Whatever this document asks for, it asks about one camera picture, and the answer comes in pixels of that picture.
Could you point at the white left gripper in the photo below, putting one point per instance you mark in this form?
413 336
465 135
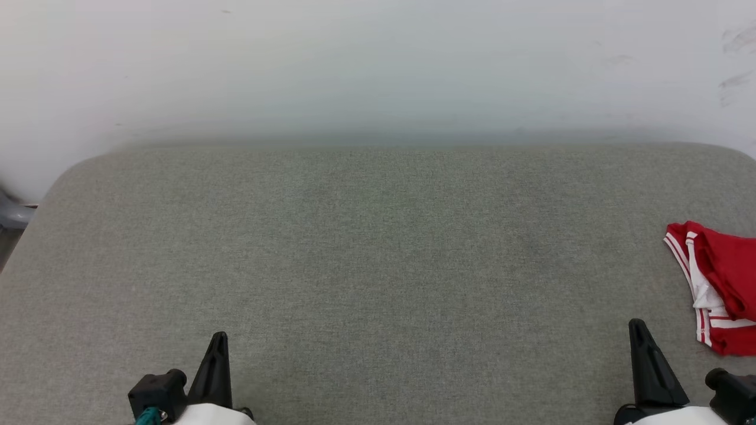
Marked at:
212 416

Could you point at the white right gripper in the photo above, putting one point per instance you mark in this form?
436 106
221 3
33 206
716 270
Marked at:
673 417

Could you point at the red and white garment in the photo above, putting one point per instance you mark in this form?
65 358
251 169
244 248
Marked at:
729 265

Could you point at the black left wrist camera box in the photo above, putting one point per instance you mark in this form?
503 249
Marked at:
156 389

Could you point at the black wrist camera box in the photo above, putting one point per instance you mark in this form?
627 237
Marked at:
156 389
735 395

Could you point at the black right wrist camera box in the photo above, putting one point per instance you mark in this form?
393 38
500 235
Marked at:
735 395

